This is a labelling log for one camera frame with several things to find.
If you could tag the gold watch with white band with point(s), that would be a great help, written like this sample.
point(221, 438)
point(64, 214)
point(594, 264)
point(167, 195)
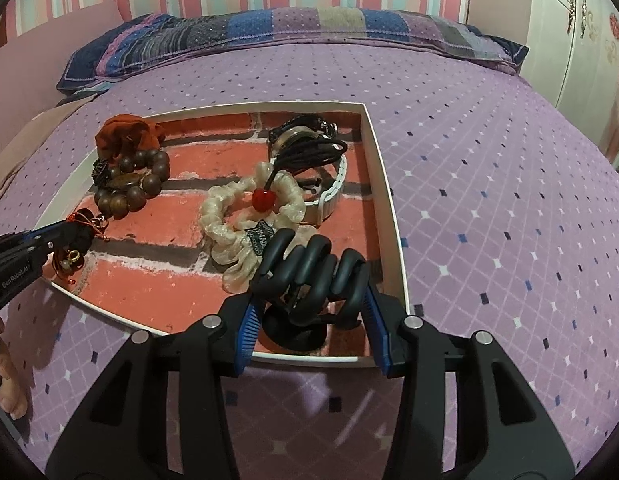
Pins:
point(334, 190)

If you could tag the white wardrobe with flower decals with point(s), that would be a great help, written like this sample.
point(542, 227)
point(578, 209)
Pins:
point(579, 60)

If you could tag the pink cushion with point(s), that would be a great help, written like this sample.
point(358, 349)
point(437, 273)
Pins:
point(64, 25)

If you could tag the striped patchwork pillow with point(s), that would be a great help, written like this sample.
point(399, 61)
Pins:
point(289, 25)

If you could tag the orange scrunchie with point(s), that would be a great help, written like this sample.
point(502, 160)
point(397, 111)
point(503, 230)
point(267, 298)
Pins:
point(124, 132)

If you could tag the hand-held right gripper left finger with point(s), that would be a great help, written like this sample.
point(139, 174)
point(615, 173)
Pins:
point(247, 330)

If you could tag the white tray with brick lining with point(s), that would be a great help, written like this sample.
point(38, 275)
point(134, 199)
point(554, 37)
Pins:
point(154, 280)

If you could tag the cream scrunchie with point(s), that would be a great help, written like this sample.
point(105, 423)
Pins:
point(224, 210)

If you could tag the beige cloth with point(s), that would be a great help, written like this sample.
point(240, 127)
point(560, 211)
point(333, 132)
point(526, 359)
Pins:
point(19, 155)

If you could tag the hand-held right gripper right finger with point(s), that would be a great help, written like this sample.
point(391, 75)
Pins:
point(379, 330)

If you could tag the purple diamond pattern blanket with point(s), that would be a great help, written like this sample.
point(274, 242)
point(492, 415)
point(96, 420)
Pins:
point(489, 210)

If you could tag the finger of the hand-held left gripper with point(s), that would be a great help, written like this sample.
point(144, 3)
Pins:
point(49, 234)

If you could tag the person's left hand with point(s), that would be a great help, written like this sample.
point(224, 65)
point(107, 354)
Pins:
point(9, 395)

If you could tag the black hair claw clip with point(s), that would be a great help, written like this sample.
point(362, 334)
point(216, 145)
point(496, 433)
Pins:
point(309, 270)

